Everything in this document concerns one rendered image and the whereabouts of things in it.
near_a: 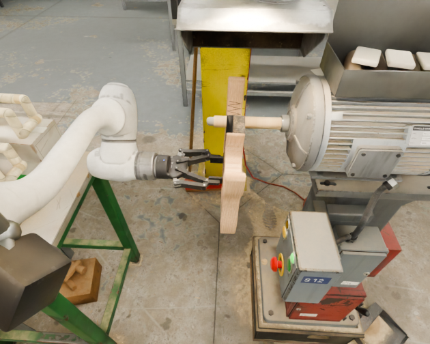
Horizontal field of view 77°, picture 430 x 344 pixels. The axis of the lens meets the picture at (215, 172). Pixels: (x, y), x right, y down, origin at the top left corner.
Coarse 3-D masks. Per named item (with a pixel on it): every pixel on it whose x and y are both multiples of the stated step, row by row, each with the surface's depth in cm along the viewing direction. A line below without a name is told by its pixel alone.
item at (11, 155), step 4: (12, 148) 87; (4, 152) 85; (8, 152) 86; (12, 152) 87; (8, 156) 87; (12, 156) 87; (16, 156) 88; (12, 160) 88; (16, 160) 89; (20, 160) 90; (12, 164) 89
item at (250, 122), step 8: (216, 120) 72; (224, 120) 72; (248, 120) 72; (256, 120) 72; (264, 120) 72; (272, 120) 71; (280, 120) 71; (256, 128) 73; (264, 128) 73; (272, 128) 73; (280, 128) 72
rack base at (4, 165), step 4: (0, 160) 96; (4, 160) 96; (8, 160) 96; (0, 164) 94; (4, 164) 94; (8, 164) 94; (28, 164) 94; (32, 164) 94; (36, 164) 94; (0, 168) 93; (4, 168) 93; (8, 168) 93; (28, 168) 93; (32, 168) 93; (4, 172) 92; (24, 172) 92; (28, 172) 92
